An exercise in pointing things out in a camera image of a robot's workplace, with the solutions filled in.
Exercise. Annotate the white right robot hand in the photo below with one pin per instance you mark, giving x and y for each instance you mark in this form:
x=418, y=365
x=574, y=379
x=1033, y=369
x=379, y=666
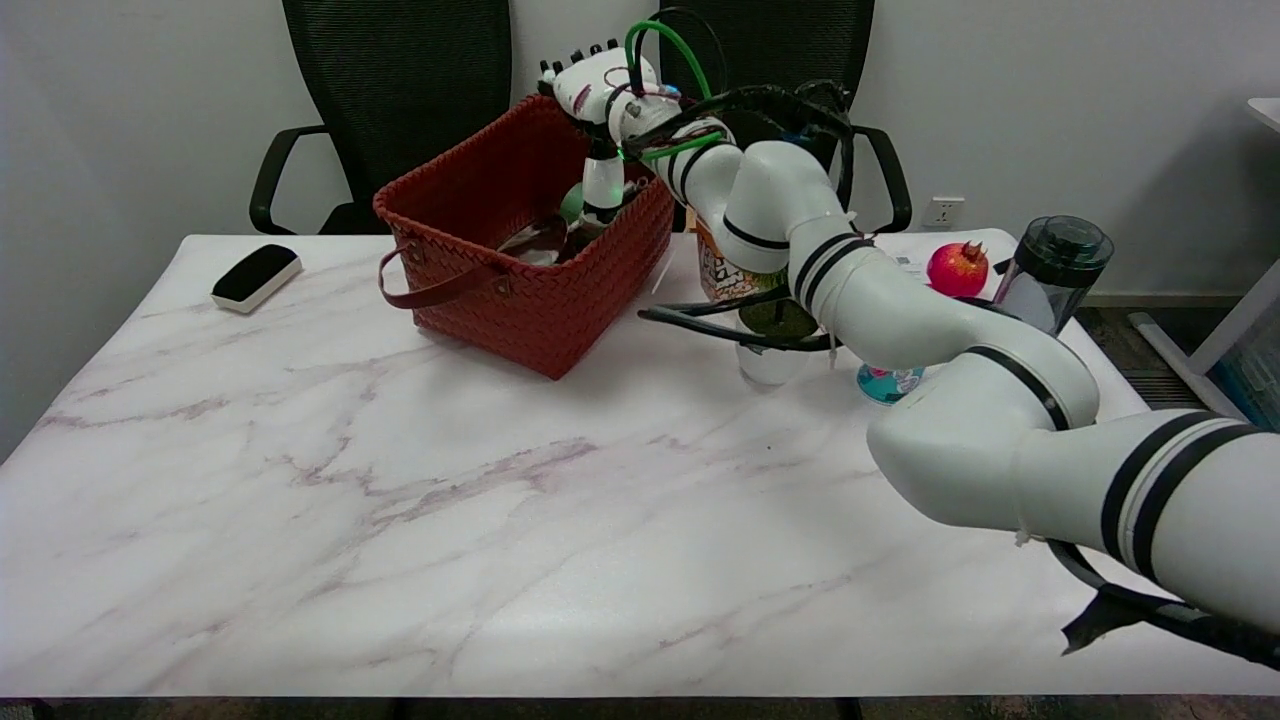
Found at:
x=600, y=90

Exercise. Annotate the popcorn paper box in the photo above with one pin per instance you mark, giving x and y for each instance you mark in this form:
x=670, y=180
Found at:
x=718, y=272

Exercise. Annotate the green cup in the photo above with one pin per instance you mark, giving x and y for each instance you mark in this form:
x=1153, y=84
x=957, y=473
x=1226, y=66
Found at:
x=572, y=203

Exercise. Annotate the white wall socket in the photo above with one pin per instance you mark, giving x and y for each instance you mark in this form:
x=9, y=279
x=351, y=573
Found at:
x=942, y=212

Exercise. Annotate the stainless steel scoop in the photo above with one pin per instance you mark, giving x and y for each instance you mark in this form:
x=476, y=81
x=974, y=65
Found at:
x=535, y=243

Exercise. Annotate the black white board eraser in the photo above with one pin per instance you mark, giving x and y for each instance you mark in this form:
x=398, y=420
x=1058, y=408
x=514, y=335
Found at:
x=255, y=277

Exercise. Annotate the clear bottle with dark lid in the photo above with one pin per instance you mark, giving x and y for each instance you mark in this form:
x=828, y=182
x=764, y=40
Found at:
x=1050, y=270

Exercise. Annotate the black mesh office chair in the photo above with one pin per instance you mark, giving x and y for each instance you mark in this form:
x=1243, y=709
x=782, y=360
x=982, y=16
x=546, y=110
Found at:
x=780, y=50
x=400, y=90

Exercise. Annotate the white pink carton box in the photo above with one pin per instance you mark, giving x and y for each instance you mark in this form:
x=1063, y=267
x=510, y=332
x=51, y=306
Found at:
x=912, y=266

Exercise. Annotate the green ball plant in pot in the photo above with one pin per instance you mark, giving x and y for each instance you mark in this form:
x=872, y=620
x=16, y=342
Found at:
x=770, y=350

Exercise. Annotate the white desk frame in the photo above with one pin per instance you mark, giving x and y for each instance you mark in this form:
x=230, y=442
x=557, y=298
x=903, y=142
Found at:
x=1185, y=362

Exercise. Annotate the pink teal round container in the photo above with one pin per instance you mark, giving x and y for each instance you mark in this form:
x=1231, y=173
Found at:
x=885, y=383

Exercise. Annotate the red pomegranate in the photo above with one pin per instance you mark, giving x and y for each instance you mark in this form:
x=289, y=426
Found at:
x=956, y=270

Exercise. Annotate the red woven basket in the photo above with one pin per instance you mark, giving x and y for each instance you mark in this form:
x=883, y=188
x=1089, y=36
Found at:
x=520, y=290

